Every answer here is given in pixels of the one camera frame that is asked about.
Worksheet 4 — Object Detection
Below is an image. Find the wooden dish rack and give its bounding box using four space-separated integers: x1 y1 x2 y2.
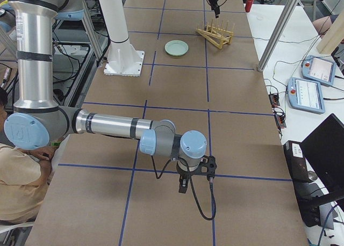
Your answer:
196 19 235 49

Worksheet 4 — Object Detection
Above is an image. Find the aluminium frame post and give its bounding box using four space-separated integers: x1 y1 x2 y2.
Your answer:
257 0 299 72

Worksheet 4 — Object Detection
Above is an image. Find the black computer monitor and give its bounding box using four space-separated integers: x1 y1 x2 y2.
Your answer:
300 113 344 204

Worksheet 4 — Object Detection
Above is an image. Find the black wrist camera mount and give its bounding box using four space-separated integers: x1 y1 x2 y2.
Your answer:
190 156 217 183

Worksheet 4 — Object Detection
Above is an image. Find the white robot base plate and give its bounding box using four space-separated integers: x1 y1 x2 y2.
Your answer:
104 49 145 77

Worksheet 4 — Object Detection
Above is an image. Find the wooden beam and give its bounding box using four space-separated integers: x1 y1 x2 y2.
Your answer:
317 11 344 55

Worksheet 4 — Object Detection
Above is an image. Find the teach pendant far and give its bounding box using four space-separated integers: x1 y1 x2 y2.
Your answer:
302 55 336 86

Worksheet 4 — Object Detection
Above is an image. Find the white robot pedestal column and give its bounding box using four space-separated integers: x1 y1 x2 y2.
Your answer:
99 0 129 44

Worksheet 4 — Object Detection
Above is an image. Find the teach pendant near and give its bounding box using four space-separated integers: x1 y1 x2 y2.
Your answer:
287 77 325 114

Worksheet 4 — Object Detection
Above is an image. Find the pale green plate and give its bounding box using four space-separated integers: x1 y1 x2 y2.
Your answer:
164 40 189 56

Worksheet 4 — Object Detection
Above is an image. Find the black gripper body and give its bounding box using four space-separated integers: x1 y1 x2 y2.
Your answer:
209 0 220 13
178 173 189 193

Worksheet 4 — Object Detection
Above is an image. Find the seated person beige shirt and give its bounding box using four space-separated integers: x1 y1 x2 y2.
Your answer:
0 87 59 225

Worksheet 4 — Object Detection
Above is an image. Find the teach pendant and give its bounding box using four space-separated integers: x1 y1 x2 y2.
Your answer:
287 77 325 114
302 55 336 86

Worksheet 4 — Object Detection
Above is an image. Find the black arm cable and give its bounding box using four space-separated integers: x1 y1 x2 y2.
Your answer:
152 156 217 221

